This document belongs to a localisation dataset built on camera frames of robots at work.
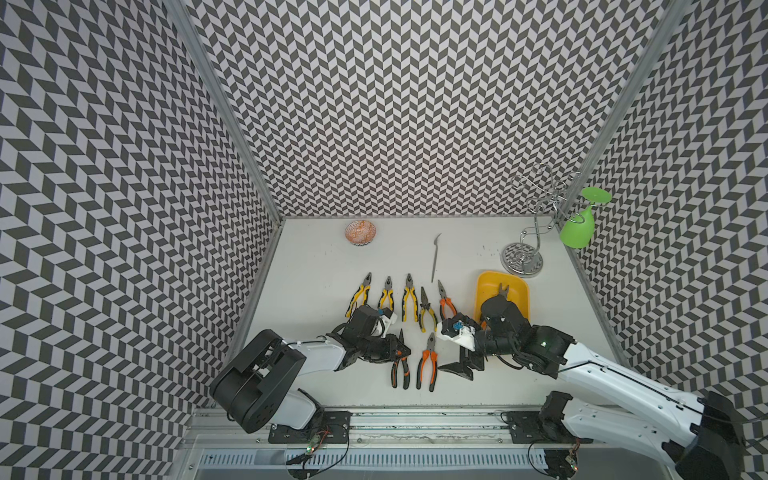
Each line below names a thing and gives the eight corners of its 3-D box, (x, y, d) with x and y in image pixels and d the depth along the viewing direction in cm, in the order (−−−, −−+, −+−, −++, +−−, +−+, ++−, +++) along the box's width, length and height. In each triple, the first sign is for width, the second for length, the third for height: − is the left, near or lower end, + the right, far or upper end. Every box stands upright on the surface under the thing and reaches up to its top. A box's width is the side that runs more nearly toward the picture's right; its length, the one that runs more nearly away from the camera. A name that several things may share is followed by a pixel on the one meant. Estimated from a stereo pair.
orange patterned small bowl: (342, 236, 115) (340, 229, 112) (360, 222, 120) (359, 215, 117) (363, 252, 110) (362, 245, 107) (381, 236, 115) (381, 229, 112)
